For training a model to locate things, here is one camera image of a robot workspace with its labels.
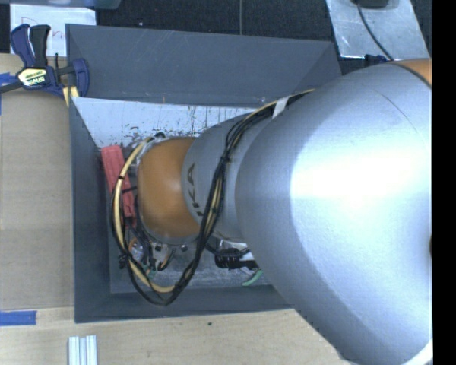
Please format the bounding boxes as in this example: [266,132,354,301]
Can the grey metal bin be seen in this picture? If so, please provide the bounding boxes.
[65,24,344,324]

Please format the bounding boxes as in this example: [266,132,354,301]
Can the pale wood board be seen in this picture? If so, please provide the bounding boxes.
[0,92,76,312]

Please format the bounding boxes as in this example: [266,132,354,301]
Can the red-brown flat block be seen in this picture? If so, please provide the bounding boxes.
[100,144,138,220]

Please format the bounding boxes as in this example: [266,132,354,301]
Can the black cylinder on white bracket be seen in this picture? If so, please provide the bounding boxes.
[214,246,260,271]

